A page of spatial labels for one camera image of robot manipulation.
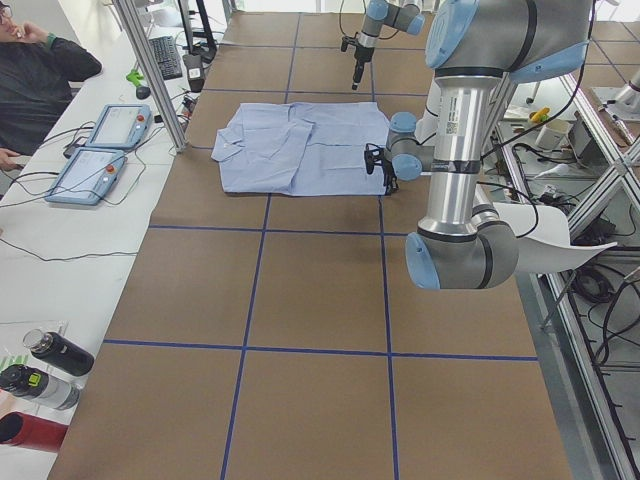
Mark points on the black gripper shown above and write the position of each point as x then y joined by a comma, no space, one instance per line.
358,54
389,181

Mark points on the light blue striped shirt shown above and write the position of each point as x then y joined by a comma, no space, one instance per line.
301,149

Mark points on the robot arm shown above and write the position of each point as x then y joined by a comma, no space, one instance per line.
461,242
407,17

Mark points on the black keyboard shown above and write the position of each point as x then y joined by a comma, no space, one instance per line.
166,56

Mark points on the black computer mouse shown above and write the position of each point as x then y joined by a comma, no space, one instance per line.
142,92

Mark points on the upper blue teach pendant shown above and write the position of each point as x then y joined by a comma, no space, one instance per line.
120,126

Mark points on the blue teach pendant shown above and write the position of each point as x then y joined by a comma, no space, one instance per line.
120,126
87,177

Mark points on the lower blue teach pendant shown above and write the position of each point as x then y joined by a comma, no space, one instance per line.
87,177

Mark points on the seated person in black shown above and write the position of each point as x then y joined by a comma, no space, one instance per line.
37,70

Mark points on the black water bottle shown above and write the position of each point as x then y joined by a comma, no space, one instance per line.
59,352

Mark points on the grey bottle green cap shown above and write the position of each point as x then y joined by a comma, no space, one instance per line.
35,385

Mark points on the red bottle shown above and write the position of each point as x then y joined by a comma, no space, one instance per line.
31,432

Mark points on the green handled tool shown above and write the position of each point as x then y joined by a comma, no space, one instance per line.
135,78

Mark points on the aluminium frame post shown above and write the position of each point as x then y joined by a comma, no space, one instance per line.
136,33

